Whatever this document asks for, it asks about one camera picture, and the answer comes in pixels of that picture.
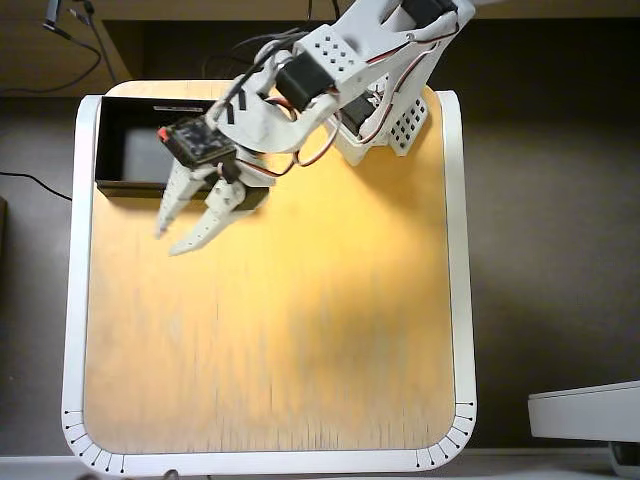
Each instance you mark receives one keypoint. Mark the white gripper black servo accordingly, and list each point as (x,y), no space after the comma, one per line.
(226,199)

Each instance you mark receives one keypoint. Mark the red lego block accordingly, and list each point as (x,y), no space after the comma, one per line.
(161,134)

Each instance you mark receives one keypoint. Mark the light wooden desk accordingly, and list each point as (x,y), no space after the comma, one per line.
(30,55)

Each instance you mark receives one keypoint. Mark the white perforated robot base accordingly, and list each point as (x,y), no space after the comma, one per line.
(410,125)

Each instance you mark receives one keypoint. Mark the white table rim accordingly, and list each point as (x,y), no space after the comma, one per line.
(75,300)

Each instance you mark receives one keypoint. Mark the white plastic device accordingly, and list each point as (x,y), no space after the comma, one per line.
(585,415)

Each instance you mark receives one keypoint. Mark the black cardboard bin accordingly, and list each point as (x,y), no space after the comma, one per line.
(120,150)

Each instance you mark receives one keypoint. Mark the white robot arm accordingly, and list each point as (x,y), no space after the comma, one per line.
(380,30)

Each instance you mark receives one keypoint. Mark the black wrist camera board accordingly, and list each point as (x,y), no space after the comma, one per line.
(200,140)

